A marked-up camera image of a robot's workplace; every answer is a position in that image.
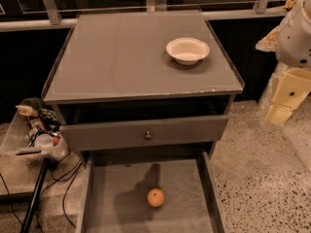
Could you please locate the clear plastic bin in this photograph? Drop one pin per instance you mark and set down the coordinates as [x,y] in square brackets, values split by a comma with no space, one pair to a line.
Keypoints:
[23,131]

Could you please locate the grey drawer cabinet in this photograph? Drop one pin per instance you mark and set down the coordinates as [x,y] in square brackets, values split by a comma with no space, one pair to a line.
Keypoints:
[115,69]

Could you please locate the metal railing ledge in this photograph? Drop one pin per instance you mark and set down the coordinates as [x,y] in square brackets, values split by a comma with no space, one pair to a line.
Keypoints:
[43,24]

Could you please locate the white paper bowl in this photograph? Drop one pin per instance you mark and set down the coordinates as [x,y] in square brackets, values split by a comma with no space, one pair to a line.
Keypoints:
[187,51]

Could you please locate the grey top drawer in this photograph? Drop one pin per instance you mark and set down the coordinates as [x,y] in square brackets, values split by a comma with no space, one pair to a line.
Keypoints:
[130,134]

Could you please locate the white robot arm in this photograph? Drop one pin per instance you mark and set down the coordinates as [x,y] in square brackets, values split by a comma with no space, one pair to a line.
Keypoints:
[291,42]

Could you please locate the green snack bag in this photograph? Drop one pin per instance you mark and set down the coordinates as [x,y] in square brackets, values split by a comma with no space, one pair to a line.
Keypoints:
[49,116]

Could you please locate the white cup in bin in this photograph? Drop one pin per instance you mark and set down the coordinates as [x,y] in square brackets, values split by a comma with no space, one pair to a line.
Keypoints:
[43,141]

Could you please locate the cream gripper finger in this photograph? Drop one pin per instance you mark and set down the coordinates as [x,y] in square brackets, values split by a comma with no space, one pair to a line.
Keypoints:
[268,43]
[293,87]

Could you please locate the yellow object on ledge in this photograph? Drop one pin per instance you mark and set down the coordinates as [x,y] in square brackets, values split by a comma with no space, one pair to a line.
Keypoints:
[290,4]

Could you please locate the round metal drawer knob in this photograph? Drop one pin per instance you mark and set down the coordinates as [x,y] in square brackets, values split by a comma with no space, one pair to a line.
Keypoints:
[148,136]

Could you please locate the tan crumpled item in bin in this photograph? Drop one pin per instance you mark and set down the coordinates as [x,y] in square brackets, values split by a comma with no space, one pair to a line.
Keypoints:
[26,111]

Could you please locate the black metal stand leg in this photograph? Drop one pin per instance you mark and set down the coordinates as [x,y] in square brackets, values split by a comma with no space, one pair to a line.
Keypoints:
[35,197]

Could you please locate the grey open middle drawer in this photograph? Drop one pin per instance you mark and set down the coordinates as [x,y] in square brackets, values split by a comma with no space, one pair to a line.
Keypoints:
[115,200]

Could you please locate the orange fruit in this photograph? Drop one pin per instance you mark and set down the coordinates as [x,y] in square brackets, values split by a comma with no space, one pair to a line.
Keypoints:
[155,197]

